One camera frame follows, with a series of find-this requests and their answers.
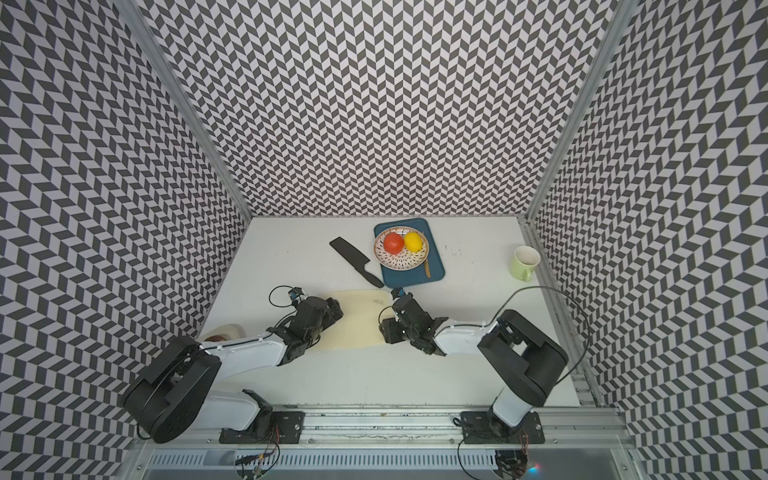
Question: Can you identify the cream cutting board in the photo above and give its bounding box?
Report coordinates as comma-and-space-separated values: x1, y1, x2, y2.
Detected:
311, 290, 393, 351

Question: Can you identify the black cleaver knife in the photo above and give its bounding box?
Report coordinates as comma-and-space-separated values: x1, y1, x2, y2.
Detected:
329, 237, 384, 288

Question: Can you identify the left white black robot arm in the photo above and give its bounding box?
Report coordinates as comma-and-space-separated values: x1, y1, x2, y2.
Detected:
118, 288, 343, 444

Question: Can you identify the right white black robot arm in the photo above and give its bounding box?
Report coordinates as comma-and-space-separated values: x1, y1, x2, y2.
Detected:
379, 288, 569, 438

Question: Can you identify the teal rectangular tray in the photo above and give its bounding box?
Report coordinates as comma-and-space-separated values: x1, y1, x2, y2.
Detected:
373, 218, 445, 288

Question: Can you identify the patterned ceramic plate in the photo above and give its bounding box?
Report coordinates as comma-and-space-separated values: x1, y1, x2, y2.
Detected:
373, 226, 430, 271

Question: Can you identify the yellow lemon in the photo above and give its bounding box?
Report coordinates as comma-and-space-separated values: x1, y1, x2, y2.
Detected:
403, 231, 423, 253

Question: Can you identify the red tomato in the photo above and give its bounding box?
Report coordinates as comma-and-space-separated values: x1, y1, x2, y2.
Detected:
382, 232, 404, 255

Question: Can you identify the beige small plate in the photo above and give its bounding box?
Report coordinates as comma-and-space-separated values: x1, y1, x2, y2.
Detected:
199, 324, 246, 342

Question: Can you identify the light green mug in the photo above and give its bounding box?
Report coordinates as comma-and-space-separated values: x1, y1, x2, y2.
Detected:
510, 245, 541, 282

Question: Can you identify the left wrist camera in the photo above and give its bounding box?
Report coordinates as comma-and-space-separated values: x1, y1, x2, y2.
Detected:
288, 287, 306, 305

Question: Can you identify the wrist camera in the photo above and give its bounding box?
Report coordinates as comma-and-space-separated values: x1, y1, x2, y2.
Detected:
288, 287, 306, 305
391, 287, 406, 300

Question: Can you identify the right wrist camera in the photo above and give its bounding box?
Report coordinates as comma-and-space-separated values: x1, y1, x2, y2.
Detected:
391, 287, 406, 300

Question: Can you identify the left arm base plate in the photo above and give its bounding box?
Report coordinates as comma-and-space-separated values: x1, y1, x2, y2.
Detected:
219, 410, 306, 445

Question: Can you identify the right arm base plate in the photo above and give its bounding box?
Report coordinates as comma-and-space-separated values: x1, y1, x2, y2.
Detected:
453, 411, 545, 446

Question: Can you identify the aluminium front rail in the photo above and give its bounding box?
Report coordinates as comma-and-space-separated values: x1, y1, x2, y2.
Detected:
174, 405, 634, 449

